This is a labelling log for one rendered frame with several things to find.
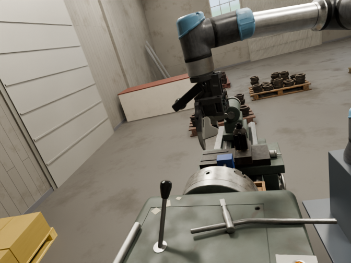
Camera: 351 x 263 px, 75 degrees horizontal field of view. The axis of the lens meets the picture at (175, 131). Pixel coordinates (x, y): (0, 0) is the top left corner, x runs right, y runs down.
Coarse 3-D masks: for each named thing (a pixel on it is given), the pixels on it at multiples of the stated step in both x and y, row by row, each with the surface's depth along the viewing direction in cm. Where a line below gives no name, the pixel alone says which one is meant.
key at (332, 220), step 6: (234, 222) 58; (240, 222) 58; (246, 222) 58; (252, 222) 57; (258, 222) 57; (264, 222) 56; (270, 222) 56; (276, 222) 56; (282, 222) 55; (288, 222) 55; (294, 222) 54; (300, 222) 54; (306, 222) 54; (312, 222) 53; (318, 222) 53; (324, 222) 52; (330, 222) 52; (336, 222) 52; (198, 228) 59; (204, 228) 59; (210, 228) 58; (216, 228) 58
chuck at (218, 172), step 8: (208, 168) 91; (216, 168) 90; (224, 168) 89; (192, 176) 94; (200, 176) 88; (208, 176) 86; (216, 176) 85; (224, 176) 84; (232, 176) 85; (240, 176) 87; (192, 184) 87; (240, 184) 82; (248, 184) 85
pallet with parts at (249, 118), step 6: (240, 96) 465; (240, 108) 426; (246, 108) 422; (192, 114) 457; (246, 114) 427; (252, 114) 435; (192, 120) 446; (222, 120) 437; (252, 120) 422; (192, 126) 460; (192, 132) 445
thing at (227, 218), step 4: (220, 200) 66; (224, 200) 66; (220, 204) 65; (224, 204) 65; (224, 208) 63; (224, 212) 61; (228, 212) 61; (224, 216) 60; (228, 216) 60; (224, 220) 59; (228, 220) 58; (228, 224) 57; (232, 224) 57; (228, 228) 56; (232, 228) 56; (228, 232) 57; (232, 232) 57
